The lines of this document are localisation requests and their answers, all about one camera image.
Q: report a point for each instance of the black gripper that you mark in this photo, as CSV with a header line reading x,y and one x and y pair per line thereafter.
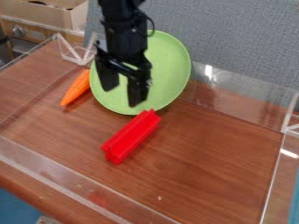
x,y
125,56

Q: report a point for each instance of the red star-shaped block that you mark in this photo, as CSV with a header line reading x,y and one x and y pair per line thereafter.
x,y
121,145

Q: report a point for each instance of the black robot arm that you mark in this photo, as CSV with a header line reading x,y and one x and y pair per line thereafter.
x,y
119,8

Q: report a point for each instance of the green round plate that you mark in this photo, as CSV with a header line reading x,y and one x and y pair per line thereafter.
x,y
171,72

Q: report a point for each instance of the orange toy carrot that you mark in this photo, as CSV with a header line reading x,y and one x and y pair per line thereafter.
x,y
78,88

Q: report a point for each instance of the cardboard box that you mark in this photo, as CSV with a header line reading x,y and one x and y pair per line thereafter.
x,y
65,14

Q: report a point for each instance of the clear acrylic tray wall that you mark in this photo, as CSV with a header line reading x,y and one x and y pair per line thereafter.
x,y
205,170

